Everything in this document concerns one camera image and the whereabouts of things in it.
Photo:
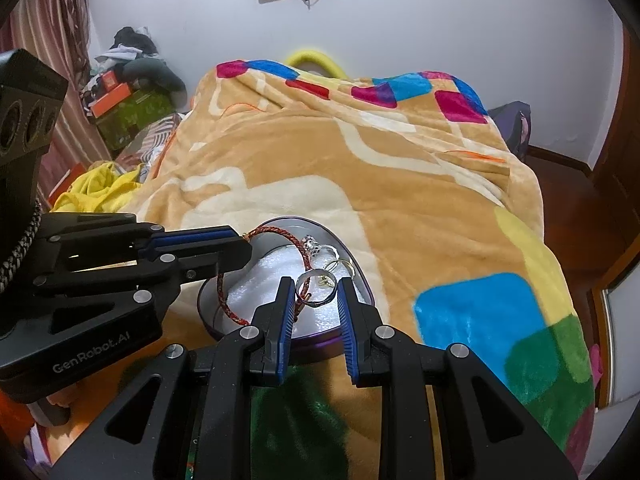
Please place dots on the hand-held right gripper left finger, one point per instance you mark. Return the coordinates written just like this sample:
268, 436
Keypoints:
285, 327

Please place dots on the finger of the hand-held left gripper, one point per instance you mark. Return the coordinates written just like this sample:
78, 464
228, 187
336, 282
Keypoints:
232, 257
200, 237

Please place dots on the colourful patterned fleece blanket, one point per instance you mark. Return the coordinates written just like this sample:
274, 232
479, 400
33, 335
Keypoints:
400, 185

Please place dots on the white foam padding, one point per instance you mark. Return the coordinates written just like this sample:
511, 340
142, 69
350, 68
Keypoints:
265, 275

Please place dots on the dark purple bag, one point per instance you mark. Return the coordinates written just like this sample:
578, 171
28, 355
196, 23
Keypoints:
512, 125

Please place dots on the pile of clothes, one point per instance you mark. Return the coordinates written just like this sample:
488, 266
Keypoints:
127, 45

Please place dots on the green cardboard box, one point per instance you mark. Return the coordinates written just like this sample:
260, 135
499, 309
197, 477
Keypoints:
135, 112

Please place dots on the orange box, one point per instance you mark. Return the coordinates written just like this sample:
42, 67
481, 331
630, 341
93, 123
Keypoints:
112, 96

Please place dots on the yellow cloth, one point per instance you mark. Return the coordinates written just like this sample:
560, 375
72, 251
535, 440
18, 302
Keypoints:
95, 191

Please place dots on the purple heart-shaped tin box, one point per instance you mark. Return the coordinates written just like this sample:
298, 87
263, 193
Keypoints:
345, 260

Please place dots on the grey neck pillow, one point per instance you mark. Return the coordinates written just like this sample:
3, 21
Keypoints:
157, 72

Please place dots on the striped pink curtain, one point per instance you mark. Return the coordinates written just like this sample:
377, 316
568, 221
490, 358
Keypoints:
55, 25

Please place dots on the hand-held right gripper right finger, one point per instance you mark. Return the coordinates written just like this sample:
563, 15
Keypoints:
346, 327

